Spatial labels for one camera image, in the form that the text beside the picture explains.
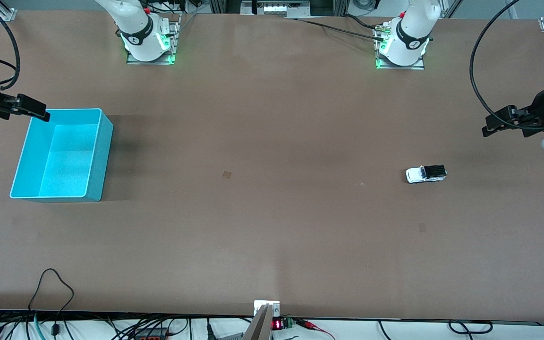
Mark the grey control box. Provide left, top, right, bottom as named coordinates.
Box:
left=241, top=0, right=311, bottom=18

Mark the red clip lead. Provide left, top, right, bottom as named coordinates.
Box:
left=296, top=319, right=336, bottom=340

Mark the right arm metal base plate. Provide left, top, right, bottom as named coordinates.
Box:
left=127, top=14, right=180, bottom=65

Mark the black power strip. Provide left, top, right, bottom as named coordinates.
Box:
left=134, top=330, right=171, bottom=340

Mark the black coiled cable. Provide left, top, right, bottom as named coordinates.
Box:
left=448, top=320, right=493, bottom=335

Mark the black cable on table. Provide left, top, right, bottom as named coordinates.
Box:
left=285, top=14, right=387, bottom=42

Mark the grey camera mount bar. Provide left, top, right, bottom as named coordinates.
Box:
left=243, top=304, right=273, bottom=340

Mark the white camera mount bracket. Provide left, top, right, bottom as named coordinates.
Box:
left=254, top=300, right=281, bottom=318

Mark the white toy jeep black roof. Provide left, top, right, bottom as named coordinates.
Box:
left=405, top=164, right=448, bottom=184

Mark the turquoise plastic bin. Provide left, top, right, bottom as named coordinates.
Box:
left=9, top=108, right=114, bottom=203

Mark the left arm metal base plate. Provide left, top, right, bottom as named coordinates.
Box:
left=375, top=24, right=425, bottom=70

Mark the thin black looped cable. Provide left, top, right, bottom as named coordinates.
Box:
left=27, top=268, right=75, bottom=337

